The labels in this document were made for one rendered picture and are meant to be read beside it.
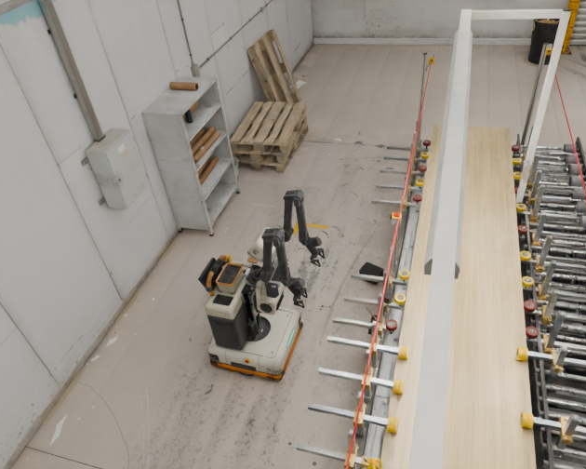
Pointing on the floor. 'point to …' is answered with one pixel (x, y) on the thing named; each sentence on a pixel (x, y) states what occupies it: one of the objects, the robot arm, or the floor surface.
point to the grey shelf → (188, 203)
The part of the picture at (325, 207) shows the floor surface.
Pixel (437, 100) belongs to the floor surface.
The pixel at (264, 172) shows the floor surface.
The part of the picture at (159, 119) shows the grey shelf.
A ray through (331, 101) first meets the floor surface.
